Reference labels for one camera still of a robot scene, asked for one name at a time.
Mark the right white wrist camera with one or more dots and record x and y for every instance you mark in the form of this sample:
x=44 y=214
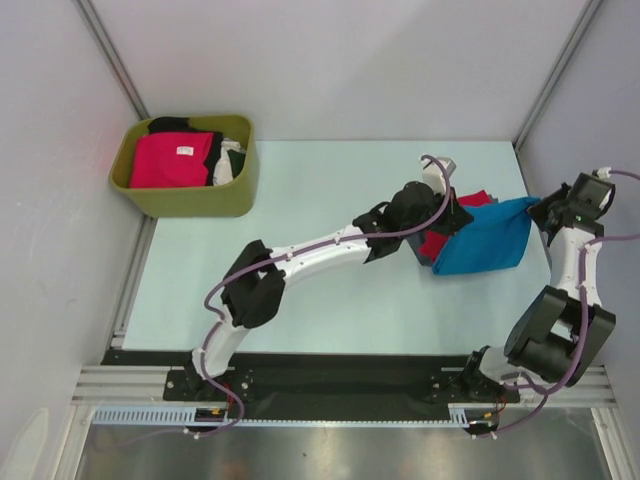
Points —
x=602 y=173

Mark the dark green shirt in bin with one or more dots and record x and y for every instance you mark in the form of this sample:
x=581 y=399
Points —
x=237 y=162

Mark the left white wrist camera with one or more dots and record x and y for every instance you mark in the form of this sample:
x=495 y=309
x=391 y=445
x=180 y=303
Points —
x=434 y=174

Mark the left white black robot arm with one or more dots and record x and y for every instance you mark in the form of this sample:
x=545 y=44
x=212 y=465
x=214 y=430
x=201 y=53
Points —
x=250 y=293

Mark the pink shirt in bin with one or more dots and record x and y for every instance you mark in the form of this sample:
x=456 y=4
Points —
x=171 y=160

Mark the blue polo shirt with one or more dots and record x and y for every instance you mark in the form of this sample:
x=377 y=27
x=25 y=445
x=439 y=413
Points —
x=496 y=239

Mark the folded grey t shirt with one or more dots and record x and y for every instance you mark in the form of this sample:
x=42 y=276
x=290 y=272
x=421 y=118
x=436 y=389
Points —
x=416 y=240

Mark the olive green plastic bin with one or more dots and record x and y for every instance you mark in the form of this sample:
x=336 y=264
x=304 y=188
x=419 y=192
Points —
x=231 y=200

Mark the white shirt in bin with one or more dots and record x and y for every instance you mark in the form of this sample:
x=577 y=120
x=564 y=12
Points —
x=222 y=171

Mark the grey slotted cable duct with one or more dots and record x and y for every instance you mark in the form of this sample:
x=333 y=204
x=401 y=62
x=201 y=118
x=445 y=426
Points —
x=193 y=418

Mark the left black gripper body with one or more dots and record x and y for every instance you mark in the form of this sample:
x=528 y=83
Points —
x=431 y=212

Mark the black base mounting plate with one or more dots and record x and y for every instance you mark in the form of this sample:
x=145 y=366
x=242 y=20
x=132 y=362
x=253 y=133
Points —
x=394 y=387

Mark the aluminium frame rail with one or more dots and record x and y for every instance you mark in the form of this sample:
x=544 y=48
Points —
x=145 y=385

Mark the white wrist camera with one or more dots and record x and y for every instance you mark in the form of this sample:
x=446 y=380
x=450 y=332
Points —
x=434 y=174
x=602 y=173

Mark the black shirt in bin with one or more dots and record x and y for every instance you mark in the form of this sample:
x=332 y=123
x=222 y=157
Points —
x=181 y=126

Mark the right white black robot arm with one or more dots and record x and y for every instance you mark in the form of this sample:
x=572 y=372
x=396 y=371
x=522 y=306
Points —
x=558 y=336

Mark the folded red t shirt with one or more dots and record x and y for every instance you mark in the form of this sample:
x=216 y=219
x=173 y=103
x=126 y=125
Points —
x=434 y=242

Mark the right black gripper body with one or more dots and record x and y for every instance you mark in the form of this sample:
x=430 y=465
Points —
x=568 y=202

